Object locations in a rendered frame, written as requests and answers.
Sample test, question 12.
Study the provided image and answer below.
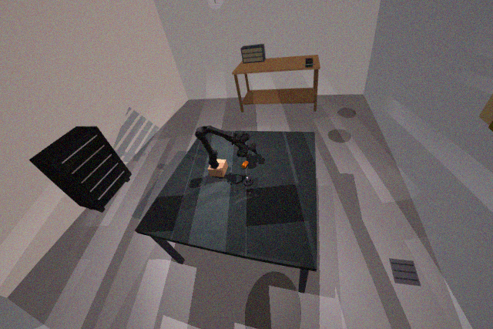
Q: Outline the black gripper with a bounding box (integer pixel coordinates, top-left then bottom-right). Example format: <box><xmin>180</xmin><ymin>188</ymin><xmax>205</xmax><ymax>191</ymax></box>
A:
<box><xmin>237</xmin><ymin>143</ymin><xmax>257</xmax><ymax>157</ymax></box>

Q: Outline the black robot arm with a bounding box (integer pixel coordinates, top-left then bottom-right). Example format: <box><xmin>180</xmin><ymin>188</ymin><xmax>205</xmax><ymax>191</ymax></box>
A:
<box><xmin>195</xmin><ymin>126</ymin><xmax>250</xmax><ymax>169</ymax></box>

